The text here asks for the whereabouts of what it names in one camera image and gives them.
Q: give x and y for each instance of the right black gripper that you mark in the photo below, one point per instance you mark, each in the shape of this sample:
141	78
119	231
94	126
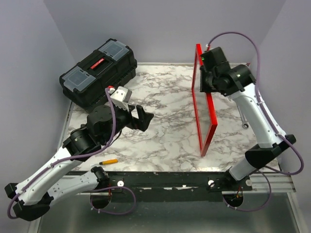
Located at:
204	88

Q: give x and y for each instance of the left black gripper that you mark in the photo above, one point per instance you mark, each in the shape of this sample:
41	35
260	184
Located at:
142	123

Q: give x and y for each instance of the red wooden picture frame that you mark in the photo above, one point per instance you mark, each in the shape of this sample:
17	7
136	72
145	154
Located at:
204	110

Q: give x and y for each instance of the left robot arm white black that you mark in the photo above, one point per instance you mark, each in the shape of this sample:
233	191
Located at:
33	197

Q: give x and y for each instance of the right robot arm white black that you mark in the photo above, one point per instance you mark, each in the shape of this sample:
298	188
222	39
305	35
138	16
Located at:
239	85

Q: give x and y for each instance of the silver ratchet wrench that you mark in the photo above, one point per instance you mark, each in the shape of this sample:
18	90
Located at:
243	119

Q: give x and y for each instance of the black plastic toolbox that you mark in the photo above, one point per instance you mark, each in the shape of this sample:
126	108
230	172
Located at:
112	64

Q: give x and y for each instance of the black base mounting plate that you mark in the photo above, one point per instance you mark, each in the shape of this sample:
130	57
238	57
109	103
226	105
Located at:
125	194

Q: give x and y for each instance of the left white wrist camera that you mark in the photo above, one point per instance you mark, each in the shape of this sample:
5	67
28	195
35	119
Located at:
120	97

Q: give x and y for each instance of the aluminium rail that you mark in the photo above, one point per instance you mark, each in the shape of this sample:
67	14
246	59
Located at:
272	185

